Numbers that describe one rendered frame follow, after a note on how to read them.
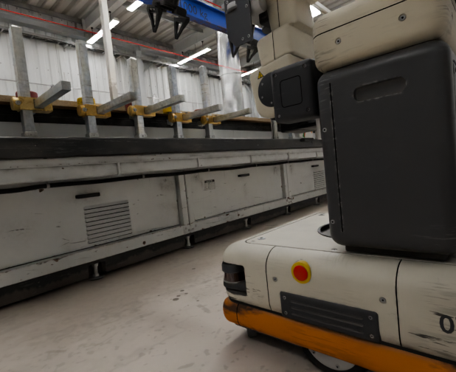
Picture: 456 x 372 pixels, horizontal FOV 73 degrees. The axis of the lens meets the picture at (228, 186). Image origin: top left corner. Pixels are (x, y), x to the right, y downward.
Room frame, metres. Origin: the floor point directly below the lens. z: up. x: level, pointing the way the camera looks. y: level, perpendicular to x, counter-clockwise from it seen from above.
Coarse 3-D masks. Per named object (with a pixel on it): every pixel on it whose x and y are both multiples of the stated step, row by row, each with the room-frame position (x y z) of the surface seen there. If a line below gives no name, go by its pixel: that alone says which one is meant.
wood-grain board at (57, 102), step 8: (0, 96) 1.30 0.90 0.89; (8, 96) 1.32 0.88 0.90; (0, 104) 1.34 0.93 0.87; (8, 104) 1.35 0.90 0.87; (56, 104) 1.46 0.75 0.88; (64, 104) 1.48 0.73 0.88; (72, 104) 1.51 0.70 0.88; (96, 104) 1.60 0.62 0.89; (120, 112) 1.74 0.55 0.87; (160, 112) 1.88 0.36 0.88; (184, 112) 2.02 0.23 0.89; (232, 120) 2.44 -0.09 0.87; (240, 120) 2.48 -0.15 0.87; (248, 120) 2.53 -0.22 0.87; (256, 120) 2.59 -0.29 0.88; (264, 120) 2.67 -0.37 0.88
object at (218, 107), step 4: (216, 104) 1.60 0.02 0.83; (220, 104) 1.60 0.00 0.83; (204, 108) 1.66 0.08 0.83; (208, 108) 1.65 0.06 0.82; (212, 108) 1.63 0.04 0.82; (216, 108) 1.61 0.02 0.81; (220, 108) 1.60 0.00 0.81; (192, 112) 1.73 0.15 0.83; (196, 112) 1.71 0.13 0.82; (200, 112) 1.69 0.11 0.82; (204, 112) 1.67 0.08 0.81; (208, 112) 1.65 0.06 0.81; (212, 112) 1.65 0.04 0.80; (184, 116) 1.78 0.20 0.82; (188, 116) 1.76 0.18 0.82; (192, 116) 1.73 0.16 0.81; (196, 116) 1.71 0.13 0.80; (200, 116) 1.73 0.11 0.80; (168, 120) 1.88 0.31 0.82; (168, 124) 1.89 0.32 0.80; (172, 124) 1.88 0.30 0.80
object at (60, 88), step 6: (60, 84) 1.05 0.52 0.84; (66, 84) 1.06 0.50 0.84; (48, 90) 1.13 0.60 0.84; (54, 90) 1.09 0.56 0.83; (60, 90) 1.05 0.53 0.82; (66, 90) 1.06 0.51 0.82; (42, 96) 1.17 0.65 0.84; (48, 96) 1.13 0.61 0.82; (54, 96) 1.11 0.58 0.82; (60, 96) 1.12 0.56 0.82; (36, 102) 1.22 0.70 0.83; (42, 102) 1.18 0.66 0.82; (48, 102) 1.18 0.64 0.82
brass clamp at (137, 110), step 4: (128, 108) 1.57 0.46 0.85; (132, 108) 1.55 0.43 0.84; (136, 108) 1.56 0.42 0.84; (140, 108) 1.59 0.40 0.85; (144, 108) 1.60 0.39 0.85; (128, 112) 1.58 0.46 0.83; (132, 112) 1.56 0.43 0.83; (136, 112) 1.57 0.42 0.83; (140, 112) 1.59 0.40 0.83; (144, 112) 1.60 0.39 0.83; (132, 116) 1.59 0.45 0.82; (144, 116) 1.62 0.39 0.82; (148, 116) 1.63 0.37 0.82; (152, 116) 1.64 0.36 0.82
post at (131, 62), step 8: (128, 64) 1.59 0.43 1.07; (136, 64) 1.60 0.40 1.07; (128, 72) 1.60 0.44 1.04; (136, 72) 1.60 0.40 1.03; (136, 80) 1.59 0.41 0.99; (136, 88) 1.59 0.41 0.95; (136, 104) 1.58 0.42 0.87; (136, 120) 1.59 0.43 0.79; (136, 128) 1.59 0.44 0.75; (144, 128) 1.60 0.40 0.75
